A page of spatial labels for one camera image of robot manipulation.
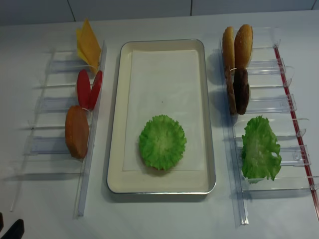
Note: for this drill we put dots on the green lettuce leaf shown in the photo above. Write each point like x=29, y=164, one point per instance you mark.
x=162, y=142
x=261, y=151

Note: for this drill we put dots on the right red tomato slice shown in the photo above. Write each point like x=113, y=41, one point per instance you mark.
x=95, y=89

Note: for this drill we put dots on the red tomato slice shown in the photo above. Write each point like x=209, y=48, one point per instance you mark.
x=83, y=89
x=95, y=89

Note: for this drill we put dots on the light brown meat patty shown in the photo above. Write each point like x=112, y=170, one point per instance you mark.
x=230, y=91

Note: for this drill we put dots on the left red tomato slice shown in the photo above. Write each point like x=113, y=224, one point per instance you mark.
x=83, y=89

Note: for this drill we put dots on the dark brown meat patty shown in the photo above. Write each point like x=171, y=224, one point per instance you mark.
x=241, y=90

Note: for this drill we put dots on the front yellow cheese slice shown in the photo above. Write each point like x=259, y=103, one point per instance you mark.
x=90, y=46

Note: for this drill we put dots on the yellow cheese slice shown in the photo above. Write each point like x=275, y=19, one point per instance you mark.
x=90, y=46
x=79, y=51

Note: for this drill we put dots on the green lettuce leaf in rack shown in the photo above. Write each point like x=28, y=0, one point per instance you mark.
x=261, y=151

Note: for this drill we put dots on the rear yellow cheese slice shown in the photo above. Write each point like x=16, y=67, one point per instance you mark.
x=79, y=51

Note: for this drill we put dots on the white paper liner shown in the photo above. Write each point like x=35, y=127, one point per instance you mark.
x=166, y=83

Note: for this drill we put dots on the bottom bun slice on tray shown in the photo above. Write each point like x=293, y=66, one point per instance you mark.
x=159, y=168

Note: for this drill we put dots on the cream metal tray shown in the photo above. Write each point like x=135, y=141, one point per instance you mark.
x=150, y=181

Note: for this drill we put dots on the orange bun slice in rack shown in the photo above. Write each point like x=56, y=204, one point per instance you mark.
x=76, y=132

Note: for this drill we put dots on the left top bun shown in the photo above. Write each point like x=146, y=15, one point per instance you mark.
x=228, y=47

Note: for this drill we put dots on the right clear acrylic rack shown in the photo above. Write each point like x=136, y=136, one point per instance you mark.
x=271, y=104

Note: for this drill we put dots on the clear acrylic rack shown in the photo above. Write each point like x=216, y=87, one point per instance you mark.
x=271, y=104
x=45, y=153

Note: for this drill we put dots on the right top bun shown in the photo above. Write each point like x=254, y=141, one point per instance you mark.
x=243, y=45

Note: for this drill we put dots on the left clear acrylic rack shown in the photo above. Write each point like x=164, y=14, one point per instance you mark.
x=45, y=153

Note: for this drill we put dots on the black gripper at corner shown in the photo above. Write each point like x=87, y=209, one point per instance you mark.
x=16, y=231

